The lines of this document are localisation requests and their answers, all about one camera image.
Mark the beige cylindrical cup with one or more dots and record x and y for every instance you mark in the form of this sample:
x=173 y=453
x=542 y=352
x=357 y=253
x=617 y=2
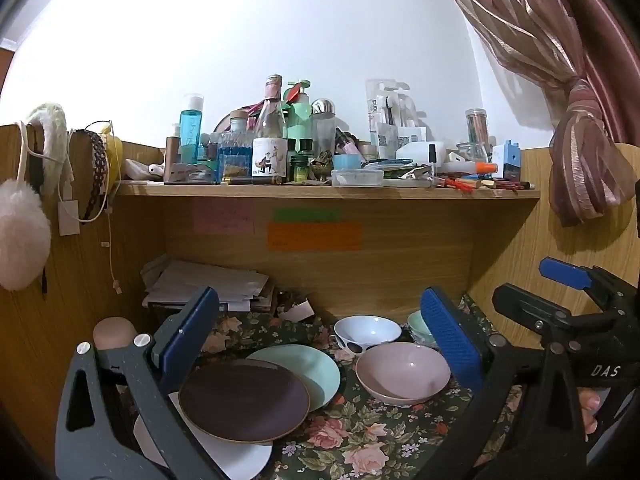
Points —
x=115 y=332

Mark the clear bottle silver cap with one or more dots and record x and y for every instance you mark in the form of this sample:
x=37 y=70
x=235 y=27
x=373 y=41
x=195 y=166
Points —
x=323 y=130

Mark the white rectangular box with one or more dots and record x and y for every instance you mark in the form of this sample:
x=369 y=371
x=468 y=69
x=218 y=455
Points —
x=415 y=152

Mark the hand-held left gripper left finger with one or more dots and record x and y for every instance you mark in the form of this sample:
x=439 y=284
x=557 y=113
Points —
x=192 y=330

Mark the black cap cosmetic bottle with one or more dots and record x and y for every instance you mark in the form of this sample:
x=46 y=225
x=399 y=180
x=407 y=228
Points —
x=433 y=154

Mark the toothbrush pack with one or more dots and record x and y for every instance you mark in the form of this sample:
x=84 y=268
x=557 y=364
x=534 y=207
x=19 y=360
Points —
x=385 y=110

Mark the clear glass bottle illustrated label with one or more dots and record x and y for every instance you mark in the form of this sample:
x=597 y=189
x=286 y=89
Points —
x=270 y=160

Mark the white fluffy pom-pom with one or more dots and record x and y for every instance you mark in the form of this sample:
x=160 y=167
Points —
x=22 y=235

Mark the square blue liquid bottle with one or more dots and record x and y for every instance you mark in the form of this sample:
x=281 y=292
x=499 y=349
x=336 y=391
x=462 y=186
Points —
x=235 y=160

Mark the person's right hand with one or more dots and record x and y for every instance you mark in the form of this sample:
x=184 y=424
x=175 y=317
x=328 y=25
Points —
x=590 y=407

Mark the clear plastic lidded box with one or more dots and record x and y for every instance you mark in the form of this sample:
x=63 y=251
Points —
x=357 y=177

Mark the pink cosmetic bottle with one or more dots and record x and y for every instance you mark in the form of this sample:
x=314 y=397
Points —
x=347 y=146

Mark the orange sticky note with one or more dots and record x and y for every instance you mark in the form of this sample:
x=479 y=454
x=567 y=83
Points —
x=314 y=236

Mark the mint green plate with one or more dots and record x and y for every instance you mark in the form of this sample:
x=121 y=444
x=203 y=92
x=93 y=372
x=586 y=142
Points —
x=310 y=365

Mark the pink striped curtain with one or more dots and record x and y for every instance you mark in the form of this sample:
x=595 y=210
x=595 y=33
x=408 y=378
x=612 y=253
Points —
x=585 y=150

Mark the stack of white papers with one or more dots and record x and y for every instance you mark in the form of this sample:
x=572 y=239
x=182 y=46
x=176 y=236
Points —
x=200 y=280

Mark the white plate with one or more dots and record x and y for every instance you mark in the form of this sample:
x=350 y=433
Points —
x=240 y=460

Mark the stack of notebooks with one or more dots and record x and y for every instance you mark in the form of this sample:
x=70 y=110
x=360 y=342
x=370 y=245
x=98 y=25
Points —
x=265 y=300

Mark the hanging headbands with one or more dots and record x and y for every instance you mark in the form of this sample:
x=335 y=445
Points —
x=98 y=160

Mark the white bottle orange cap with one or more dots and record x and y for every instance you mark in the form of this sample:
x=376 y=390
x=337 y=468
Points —
x=470 y=167

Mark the tall blue liquid bottle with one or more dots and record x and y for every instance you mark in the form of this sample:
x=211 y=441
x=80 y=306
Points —
x=191 y=130

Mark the floral tablecloth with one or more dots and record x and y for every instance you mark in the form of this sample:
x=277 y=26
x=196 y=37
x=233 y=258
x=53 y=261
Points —
x=360 y=435

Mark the blue round tin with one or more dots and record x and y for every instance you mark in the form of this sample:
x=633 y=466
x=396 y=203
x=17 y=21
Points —
x=347 y=161

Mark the dark brown plate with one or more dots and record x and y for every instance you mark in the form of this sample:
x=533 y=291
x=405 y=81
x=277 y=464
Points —
x=245 y=402

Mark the blue pencil sharpener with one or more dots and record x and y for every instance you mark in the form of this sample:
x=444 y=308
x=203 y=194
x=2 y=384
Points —
x=506 y=160

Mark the white bowl with dark dots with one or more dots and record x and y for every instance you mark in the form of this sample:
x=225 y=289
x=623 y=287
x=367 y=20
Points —
x=367 y=330

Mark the glass jar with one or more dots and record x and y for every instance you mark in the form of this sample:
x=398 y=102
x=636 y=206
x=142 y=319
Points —
x=470 y=152

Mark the yellow cloth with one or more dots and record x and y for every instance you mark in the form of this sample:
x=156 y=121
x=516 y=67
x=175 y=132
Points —
x=114 y=152

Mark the small green bottle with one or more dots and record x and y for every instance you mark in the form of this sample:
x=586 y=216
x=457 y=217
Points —
x=299 y=172

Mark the white charger plug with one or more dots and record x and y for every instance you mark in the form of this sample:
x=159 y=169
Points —
x=69 y=217

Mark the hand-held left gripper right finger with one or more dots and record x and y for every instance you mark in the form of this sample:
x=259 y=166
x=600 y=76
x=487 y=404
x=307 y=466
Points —
x=450 y=345

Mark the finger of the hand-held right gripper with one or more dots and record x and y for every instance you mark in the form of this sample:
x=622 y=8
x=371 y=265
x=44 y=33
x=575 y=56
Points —
x=565 y=272
x=525 y=305

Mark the mint green bowl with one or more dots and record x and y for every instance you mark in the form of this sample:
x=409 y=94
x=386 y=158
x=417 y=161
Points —
x=420 y=327

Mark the clear tube of pencils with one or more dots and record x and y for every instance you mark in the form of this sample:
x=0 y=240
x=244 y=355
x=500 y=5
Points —
x=476 y=130

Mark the pink bowl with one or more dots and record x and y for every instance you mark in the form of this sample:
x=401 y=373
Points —
x=400 y=370

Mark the green sticky note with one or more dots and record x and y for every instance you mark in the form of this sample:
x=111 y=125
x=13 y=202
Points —
x=306 y=215

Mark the white plastic object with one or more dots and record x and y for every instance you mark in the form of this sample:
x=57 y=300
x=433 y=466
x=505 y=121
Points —
x=142 y=169

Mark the pink sticky note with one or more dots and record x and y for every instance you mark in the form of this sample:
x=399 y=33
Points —
x=224 y=219

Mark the small white box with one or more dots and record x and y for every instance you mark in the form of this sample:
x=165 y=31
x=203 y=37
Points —
x=300 y=310

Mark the green pump bottle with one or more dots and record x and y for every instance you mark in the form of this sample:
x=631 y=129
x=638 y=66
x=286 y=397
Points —
x=300 y=120

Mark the brown cosmetic tube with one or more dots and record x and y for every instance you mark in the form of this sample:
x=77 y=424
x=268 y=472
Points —
x=172 y=157

